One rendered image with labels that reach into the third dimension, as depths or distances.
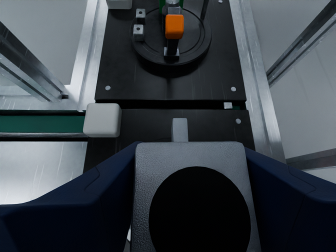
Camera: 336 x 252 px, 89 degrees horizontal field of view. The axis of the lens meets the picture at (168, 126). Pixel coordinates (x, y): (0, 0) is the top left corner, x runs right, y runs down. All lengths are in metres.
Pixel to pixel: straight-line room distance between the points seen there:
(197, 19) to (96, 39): 0.19
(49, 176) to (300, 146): 0.48
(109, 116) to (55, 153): 0.14
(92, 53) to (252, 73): 0.29
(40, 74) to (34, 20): 0.36
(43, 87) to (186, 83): 0.20
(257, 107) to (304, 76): 0.26
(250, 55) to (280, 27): 0.26
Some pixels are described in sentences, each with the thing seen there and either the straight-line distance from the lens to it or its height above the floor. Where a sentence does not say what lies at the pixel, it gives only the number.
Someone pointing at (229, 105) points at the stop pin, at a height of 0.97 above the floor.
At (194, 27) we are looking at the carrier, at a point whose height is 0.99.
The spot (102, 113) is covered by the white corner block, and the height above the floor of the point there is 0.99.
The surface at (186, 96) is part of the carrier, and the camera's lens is 0.27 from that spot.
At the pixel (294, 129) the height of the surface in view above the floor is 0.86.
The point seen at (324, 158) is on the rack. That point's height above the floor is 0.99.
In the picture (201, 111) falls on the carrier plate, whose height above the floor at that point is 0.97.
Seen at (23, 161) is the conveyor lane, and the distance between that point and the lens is 0.37.
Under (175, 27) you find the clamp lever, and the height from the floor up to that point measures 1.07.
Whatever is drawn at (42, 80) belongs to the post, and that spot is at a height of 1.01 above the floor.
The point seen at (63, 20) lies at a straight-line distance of 0.61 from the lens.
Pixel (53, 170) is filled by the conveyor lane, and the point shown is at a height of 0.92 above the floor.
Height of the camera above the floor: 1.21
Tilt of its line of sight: 71 degrees down
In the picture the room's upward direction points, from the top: 4 degrees clockwise
